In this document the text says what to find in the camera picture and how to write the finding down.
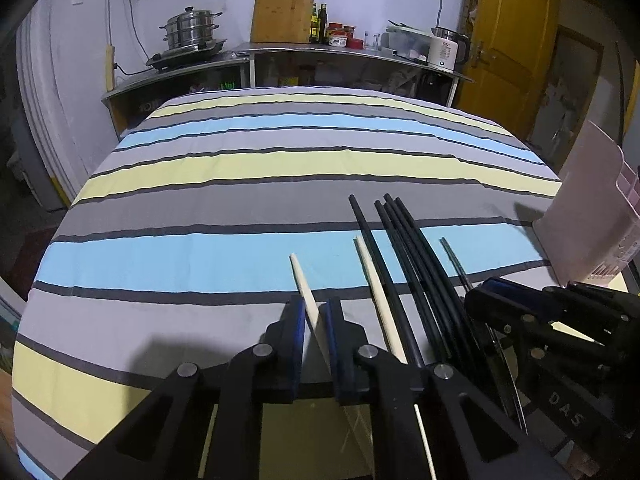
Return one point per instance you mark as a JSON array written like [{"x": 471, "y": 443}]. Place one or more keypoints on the red-lidded sauce jar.
[{"x": 340, "y": 35}]

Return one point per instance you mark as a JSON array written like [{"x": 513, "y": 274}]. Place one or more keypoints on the steel steamer pot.
[{"x": 190, "y": 30}]

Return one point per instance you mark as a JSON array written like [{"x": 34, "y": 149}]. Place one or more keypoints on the steel kitchen table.
[{"x": 350, "y": 55}]

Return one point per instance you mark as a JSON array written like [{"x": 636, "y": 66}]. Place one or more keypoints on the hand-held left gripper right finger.
[{"x": 332, "y": 342}]

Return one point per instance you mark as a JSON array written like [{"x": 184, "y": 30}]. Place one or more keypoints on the white electric kettle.
[{"x": 445, "y": 52}]

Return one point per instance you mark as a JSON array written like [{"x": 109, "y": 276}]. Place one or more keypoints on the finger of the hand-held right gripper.
[
  {"x": 590, "y": 315},
  {"x": 505, "y": 310}
]

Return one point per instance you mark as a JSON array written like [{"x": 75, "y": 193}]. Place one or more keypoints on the grey metal-tipped chopstick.
[{"x": 452, "y": 257}]

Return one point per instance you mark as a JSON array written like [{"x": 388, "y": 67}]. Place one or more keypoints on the wooden door frame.
[{"x": 580, "y": 75}]

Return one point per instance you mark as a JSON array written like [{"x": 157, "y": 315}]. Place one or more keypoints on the wooden counter shelf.
[{"x": 150, "y": 95}]

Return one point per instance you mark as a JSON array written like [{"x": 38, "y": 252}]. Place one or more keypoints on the black gas stove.
[{"x": 185, "y": 55}]

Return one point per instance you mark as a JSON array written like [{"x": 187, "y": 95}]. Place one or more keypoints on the small drinking glass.
[
  {"x": 376, "y": 41},
  {"x": 368, "y": 41}
]

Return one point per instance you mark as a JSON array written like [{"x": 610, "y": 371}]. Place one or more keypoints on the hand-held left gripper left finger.
[{"x": 297, "y": 332}]

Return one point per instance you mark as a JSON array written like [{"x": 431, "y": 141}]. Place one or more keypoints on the wooden cutting board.
[{"x": 282, "y": 10}]

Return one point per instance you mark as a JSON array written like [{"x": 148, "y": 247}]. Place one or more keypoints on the pink chopstick holder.
[{"x": 580, "y": 210}]

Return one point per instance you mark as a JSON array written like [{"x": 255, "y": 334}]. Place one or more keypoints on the striped tablecloth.
[{"x": 250, "y": 210}]

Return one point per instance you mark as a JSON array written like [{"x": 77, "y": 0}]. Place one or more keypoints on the red round container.
[{"x": 356, "y": 43}]

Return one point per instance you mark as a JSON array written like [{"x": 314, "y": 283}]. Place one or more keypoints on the yellow wooden door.
[{"x": 505, "y": 45}]

